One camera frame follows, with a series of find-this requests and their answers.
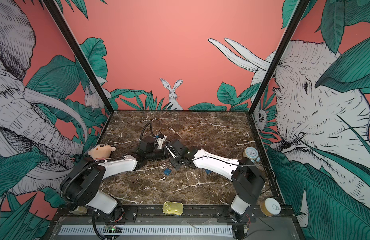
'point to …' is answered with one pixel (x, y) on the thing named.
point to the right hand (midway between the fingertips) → (172, 158)
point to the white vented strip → (145, 230)
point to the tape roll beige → (270, 207)
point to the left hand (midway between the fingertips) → (177, 151)
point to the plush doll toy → (101, 152)
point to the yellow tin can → (173, 208)
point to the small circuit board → (112, 229)
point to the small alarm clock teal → (252, 153)
